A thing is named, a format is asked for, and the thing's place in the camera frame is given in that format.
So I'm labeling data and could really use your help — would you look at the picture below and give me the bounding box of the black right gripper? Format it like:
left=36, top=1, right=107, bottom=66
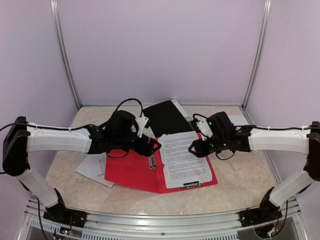
left=188, top=134, right=229, bottom=158

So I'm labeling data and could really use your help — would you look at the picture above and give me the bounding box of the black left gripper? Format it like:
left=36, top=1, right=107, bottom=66
left=113, top=133, right=162, bottom=157

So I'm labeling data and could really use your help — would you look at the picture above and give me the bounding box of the printed paper sheet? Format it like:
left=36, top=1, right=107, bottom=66
left=97, top=155, right=107, bottom=176
left=158, top=131, right=216, bottom=189

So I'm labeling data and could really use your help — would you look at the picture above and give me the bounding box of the red clip file folder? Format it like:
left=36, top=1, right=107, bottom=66
left=104, top=132, right=219, bottom=195

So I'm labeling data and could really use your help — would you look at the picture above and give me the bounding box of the metal folder clip bottom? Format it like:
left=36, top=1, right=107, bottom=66
left=180, top=181, right=203, bottom=191

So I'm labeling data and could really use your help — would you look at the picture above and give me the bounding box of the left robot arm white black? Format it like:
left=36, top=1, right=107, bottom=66
left=2, top=110, right=161, bottom=223

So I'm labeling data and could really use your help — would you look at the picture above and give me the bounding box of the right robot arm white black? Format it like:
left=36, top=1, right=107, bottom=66
left=188, top=111, right=320, bottom=222

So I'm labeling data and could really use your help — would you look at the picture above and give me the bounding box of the metal folder clip spine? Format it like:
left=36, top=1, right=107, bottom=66
left=148, top=154, right=157, bottom=171

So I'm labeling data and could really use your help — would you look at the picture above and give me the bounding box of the black clip file folder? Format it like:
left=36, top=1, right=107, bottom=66
left=143, top=99, right=194, bottom=138

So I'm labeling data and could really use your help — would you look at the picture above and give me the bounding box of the blank white paper sheet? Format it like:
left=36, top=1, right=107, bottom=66
left=228, top=115, right=249, bottom=126

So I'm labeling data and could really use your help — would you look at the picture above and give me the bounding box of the blank paper sheet left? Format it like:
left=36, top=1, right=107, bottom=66
left=75, top=153, right=115, bottom=188

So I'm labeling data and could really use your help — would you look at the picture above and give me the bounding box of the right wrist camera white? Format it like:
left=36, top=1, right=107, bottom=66
left=191, top=113, right=213, bottom=139

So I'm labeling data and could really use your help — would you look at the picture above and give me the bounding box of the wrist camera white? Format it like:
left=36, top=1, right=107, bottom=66
left=136, top=114, right=149, bottom=138
left=191, top=113, right=213, bottom=139

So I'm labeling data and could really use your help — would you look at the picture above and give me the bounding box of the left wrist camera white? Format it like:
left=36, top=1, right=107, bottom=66
left=136, top=114, right=149, bottom=138

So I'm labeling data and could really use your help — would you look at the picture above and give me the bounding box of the aluminium frame rail back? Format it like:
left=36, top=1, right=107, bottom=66
left=79, top=103, right=245, bottom=109

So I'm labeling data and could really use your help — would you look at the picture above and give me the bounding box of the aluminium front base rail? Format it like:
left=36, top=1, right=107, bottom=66
left=17, top=198, right=308, bottom=240

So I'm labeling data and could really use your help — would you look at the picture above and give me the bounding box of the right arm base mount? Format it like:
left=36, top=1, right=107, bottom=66
left=238, top=206, right=283, bottom=227

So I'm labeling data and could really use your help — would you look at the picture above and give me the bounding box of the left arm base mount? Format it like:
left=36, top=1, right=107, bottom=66
left=43, top=203, right=88, bottom=228

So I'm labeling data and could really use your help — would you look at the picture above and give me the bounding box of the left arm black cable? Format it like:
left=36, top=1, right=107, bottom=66
left=0, top=123, right=88, bottom=133

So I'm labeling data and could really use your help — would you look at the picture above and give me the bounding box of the aluminium frame post right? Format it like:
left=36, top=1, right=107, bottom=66
left=241, top=0, right=272, bottom=111

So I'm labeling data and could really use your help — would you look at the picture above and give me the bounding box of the aluminium frame post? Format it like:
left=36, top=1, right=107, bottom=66
left=241, top=0, right=272, bottom=111
left=49, top=0, right=82, bottom=111

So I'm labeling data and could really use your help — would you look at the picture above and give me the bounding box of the aluminium frame post left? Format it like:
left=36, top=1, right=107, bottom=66
left=49, top=0, right=82, bottom=111

